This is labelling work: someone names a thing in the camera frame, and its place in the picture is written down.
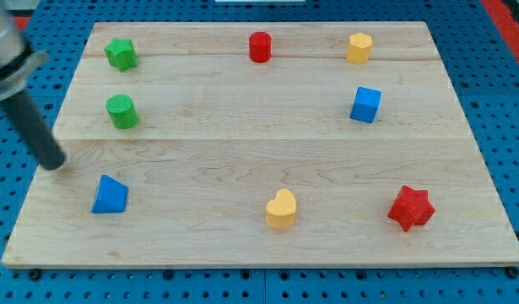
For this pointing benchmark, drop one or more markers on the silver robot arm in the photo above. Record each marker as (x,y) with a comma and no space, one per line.
(17,58)

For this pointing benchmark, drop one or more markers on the blue cube block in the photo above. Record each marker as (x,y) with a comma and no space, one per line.
(366,104)

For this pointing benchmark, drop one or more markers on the blue triangle block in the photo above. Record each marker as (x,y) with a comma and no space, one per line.
(111,196)

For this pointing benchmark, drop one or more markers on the wooden board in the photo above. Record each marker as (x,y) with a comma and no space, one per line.
(218,135)

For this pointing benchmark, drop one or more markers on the yellow heart block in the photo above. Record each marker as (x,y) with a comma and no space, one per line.
(280,212)

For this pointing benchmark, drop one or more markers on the red cylinder block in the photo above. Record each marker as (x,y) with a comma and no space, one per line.
(260,46)

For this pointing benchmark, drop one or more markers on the green cylinder block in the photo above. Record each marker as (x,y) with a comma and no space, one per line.
(122,111)

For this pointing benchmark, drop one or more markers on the yellow hexagon block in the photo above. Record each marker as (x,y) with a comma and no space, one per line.
(359,48)

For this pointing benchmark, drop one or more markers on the red star block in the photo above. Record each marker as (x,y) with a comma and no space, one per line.
(411,207)

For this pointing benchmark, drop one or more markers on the green star block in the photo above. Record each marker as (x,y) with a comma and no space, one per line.
(121,54)

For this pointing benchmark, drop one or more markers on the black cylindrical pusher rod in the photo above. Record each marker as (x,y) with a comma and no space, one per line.
(27,120)

